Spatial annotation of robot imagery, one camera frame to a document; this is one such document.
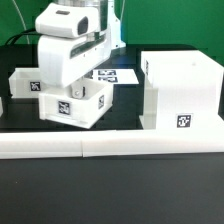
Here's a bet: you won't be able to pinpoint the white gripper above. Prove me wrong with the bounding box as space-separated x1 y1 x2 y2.
38 28 111 99

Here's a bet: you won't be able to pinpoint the white front drawer tray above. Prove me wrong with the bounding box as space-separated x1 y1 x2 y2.
39 78 113 129

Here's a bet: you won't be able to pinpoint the white drawer tray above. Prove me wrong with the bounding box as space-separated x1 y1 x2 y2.
9 68 47 98
39 78 113 129

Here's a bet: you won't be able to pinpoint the white drawer cabinet box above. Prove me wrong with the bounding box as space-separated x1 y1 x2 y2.
140 50 224 130

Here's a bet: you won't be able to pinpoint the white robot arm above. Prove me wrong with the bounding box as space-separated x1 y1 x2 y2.
35 0 121 88

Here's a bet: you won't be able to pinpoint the white rear drawer tray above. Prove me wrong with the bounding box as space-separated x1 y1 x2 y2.
9 68 47 98

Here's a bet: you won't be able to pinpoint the white fiducial marker sheet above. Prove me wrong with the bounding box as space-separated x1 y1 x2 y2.
91 69 139 85

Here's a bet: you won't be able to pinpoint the white front fence left piece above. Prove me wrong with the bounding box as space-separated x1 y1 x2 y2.
0 132 83 159

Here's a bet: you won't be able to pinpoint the white L-shaped fence right piece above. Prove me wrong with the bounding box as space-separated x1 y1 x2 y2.
82 129 224 157

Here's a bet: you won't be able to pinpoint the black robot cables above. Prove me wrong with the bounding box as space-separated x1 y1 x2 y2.
4 28 41 47

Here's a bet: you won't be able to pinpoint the white thin cable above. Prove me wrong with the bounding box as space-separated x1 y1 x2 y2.
12 0 31 45

